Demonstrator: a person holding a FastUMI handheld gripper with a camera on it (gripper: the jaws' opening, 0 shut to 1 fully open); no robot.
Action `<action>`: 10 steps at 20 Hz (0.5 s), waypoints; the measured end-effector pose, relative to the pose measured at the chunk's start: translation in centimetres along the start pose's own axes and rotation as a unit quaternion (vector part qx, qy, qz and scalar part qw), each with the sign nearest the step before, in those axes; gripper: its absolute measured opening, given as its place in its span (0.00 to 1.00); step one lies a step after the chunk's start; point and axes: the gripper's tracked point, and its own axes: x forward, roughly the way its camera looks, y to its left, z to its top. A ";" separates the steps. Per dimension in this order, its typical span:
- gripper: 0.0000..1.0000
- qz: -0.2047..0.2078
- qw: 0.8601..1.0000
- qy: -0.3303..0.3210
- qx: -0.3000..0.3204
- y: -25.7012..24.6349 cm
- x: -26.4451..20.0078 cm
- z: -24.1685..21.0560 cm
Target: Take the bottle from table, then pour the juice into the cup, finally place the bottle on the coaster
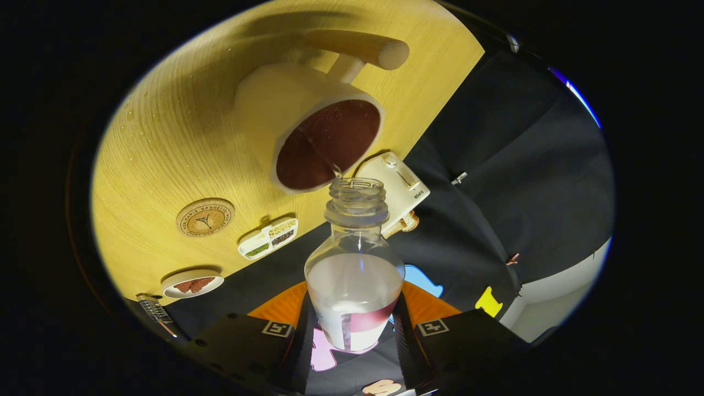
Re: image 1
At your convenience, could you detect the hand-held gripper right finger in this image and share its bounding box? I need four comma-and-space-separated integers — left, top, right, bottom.
392, 282, 529, 392

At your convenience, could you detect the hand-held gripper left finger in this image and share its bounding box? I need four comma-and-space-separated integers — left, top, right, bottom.
187, 282, 310, 395

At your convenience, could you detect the round cork coaster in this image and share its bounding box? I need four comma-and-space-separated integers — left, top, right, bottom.
176, 197, 235, 238

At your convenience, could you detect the clear juice bottle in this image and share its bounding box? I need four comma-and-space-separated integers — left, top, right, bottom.
304, 177, 406, 353

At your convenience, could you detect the white cup with wooden handle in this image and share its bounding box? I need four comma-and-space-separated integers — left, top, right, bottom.
234, 30, 410, 195

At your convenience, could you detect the white round plate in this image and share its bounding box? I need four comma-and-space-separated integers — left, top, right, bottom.
161, 269, 225, 299

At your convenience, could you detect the white divided condiment dish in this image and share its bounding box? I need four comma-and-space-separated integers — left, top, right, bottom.
238, 217, 299, 260

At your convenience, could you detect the white toaster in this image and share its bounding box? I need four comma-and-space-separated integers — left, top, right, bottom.
355, 152, 431, 234

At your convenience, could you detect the wooden table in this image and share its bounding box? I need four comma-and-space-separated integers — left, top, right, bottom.
91, 0, 486, 306

